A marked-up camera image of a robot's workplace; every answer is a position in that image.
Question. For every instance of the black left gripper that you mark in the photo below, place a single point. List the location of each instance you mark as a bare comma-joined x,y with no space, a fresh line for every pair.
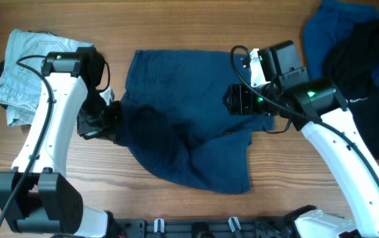
88,129

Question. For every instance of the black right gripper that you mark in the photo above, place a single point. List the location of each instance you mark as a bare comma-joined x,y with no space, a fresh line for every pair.
240,94

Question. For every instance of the dark blue shorts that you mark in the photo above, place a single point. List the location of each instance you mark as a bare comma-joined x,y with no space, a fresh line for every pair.
176,125

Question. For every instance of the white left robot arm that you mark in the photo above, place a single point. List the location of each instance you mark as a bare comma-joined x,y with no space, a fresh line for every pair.
35,195

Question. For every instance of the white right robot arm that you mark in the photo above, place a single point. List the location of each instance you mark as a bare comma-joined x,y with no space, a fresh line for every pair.
279,86

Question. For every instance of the light blue denim jeans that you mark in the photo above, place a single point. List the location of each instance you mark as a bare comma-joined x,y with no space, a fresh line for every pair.
20,88

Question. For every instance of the blue garment in pile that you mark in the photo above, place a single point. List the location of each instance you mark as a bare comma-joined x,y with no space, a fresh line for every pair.
333,22

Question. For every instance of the black garment in pile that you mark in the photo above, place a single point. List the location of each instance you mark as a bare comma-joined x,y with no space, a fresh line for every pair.
350,64

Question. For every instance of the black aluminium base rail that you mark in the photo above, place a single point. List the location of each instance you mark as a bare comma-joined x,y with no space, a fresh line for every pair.
193,228

